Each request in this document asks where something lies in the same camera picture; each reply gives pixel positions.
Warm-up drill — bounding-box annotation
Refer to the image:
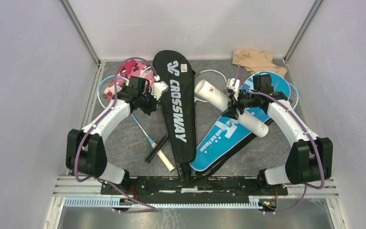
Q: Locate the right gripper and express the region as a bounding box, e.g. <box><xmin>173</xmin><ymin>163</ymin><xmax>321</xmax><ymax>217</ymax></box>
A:
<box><xmin>221</xmin><ymin>87</ymin><xmax>260</xmax><ymax>120</ymax></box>

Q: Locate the white racket behind black cover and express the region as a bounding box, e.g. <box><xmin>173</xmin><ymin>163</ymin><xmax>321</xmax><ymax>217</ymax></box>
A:
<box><xmin>194</xmin><ymin>69</ymin><xmax>227</xmax><ymax>103</ymax></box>

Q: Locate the blue frame badminton racket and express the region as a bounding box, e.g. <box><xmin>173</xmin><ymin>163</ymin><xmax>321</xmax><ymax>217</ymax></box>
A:
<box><xmin>97</xmin><ymin>75</ymin><xmax>175</xmax><ymax>172</ymax></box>

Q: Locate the black Crossway racket cover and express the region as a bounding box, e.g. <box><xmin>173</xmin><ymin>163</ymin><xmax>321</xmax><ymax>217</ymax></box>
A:
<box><xmin>152</xmin><ymin>50</ymin><xmax>197</xmax><ymax>164</ymax></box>

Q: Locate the blue Sport racket cover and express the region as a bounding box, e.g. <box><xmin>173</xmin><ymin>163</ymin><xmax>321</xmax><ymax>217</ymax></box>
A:
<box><xmin>190</xmin><ymin>71</ymin><xmax>290</xmax><ymax>173</ymax></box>

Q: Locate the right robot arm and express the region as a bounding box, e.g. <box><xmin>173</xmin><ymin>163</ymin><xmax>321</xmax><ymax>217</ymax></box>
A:
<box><xmin>223</xmin><ymin>74</ymin><xmax>333</xmax><ymax>195</ymax></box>

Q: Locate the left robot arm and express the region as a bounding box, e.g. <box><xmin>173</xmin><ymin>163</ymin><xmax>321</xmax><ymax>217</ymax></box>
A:
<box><xmin>65</xmin><ymin>76</ymin><xmax>168</xmax><ymax>194</ymax></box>

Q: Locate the white racket on pink cloth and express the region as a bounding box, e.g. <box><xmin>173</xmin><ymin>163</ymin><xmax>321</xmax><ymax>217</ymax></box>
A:
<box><xmin>138</xmin><ymin>65</ymin><xmax>169</xmax><ymax>164</ymax></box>

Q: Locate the beige cloth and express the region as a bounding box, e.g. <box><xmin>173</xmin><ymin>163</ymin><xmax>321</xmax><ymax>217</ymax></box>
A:
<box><xmin>232</xmin><ymin>49</ymin><xmax>287</xmax><ymax>77</ymax></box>

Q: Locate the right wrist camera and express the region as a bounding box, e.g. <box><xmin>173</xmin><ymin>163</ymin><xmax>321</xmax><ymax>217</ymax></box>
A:
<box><xmin>226</xmin><ymin>78</ymin><xmax>240</xmax><ymax>100</ymax></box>

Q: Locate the white shuttlecock tube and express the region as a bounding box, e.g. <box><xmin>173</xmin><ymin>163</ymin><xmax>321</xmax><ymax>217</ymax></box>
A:
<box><xmin>208</xmin><ymin>94</ymin><xmax>269</xmax><ymax>137</ymax></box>

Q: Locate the pink camouflage cloth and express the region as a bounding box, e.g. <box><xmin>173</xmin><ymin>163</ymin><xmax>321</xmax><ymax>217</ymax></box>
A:
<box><xmin>115</xmin><ymin>58</ymin><xmax>153</xmax><ymax>92</ymax></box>

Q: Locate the racket under blue cover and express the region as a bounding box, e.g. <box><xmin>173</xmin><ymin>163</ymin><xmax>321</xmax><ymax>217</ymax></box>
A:
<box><xmin>288</xmin><ymin>82</ymin><xmax>299</xmax><ymax>109</ymax></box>

